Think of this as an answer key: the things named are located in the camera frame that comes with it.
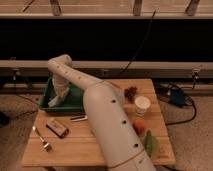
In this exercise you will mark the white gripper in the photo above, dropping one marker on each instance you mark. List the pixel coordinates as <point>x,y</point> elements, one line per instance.
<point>61,89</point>

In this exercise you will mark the grey-blue towel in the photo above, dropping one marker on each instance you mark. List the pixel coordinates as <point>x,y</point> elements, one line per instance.
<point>55,101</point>

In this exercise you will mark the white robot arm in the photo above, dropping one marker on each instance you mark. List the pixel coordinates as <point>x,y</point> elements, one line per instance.
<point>103,104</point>

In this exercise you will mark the green plastic tray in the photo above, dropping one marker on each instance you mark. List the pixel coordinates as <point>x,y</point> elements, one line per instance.
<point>72,103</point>

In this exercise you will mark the brown wooden block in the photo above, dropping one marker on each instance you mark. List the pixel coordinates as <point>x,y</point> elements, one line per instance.
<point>57,127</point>

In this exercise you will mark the metal fork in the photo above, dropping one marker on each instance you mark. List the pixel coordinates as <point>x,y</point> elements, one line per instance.
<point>46,145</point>

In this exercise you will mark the bunch of dark grapes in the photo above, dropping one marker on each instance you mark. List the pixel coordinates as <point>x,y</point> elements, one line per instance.
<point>130,93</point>

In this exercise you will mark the white paper cup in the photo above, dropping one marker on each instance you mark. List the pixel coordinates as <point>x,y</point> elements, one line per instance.
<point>142,104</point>

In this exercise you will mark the orange tomato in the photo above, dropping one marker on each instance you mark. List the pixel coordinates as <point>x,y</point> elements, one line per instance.
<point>139,127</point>

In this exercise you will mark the green cucumber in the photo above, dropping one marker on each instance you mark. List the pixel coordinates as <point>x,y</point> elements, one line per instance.
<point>150,143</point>

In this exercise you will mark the blue power adapter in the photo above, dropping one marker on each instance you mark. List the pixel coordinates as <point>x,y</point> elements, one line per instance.
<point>177,97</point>

